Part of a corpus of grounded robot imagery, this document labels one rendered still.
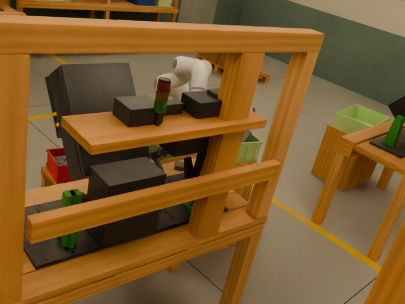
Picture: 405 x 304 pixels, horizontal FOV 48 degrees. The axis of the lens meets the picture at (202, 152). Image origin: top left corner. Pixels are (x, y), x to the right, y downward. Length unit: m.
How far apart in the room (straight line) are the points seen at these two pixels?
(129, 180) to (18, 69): 0.79
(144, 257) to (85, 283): 0.30
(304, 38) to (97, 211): 1.20
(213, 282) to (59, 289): 1.69
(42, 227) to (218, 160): 0.85
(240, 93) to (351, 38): 7.60
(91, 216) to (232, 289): 1.41
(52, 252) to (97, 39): 1.01
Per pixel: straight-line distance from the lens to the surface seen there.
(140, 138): 1.72
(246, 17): 11.00
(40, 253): 2.14
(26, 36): 1.43
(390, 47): 9.21
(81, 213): 1.75
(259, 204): 2.59
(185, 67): 2.61
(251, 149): 3.39
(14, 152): 1.57
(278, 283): 3.68
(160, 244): 2.28
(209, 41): 1.80
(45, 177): 2.95
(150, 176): 2.08
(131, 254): 2.19
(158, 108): 1.80
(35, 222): 1.68
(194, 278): 3.47
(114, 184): 1.98
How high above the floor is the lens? 2.28
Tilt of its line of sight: 26 degrees down
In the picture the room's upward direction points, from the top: 13 degrees clockwise
